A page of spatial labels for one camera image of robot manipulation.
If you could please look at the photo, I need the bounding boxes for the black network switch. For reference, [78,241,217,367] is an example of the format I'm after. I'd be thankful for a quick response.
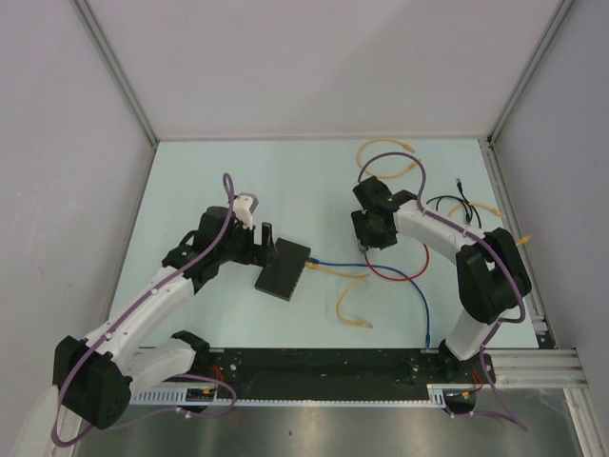
[255,238,311,302]

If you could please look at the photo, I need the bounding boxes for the yellow ethernet cable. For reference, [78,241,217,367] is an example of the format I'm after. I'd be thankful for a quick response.
[306,264,373,329]
[357,137,423,181]
[447,202,532,248]

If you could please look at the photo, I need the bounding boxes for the red ethernet cable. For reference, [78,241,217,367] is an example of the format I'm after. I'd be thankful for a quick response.
[363,240,433,283]

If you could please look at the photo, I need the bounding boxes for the blue ethernet cable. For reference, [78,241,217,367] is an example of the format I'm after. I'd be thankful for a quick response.
[306,257,432,351]

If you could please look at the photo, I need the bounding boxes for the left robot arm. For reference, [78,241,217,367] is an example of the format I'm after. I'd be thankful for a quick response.
[52,193,277,429]

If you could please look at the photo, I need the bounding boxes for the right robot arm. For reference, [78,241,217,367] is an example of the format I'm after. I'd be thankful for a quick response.
[351,177,532,382]

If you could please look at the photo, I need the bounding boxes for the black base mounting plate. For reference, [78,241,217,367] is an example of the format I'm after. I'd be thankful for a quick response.
[188,348,496,402]

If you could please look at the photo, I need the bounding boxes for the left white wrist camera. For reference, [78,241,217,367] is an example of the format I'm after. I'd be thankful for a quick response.
[233,192,259,230]

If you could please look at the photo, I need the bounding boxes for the black ethernet cable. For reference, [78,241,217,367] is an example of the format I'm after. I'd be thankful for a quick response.
[424,178,482,228]

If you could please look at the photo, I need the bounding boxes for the grey slotted cable duct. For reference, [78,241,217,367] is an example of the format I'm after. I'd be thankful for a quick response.
[128,383,472,411]

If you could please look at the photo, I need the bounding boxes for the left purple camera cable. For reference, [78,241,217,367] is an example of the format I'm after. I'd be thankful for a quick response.
[50,172,239,448]

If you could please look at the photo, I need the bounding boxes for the purple camera cable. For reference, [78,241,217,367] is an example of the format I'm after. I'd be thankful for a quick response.
[356,150,529,432]
[50,172,239,448]

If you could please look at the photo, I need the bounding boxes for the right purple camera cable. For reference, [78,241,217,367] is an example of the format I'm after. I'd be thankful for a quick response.
[356,150,529,432]

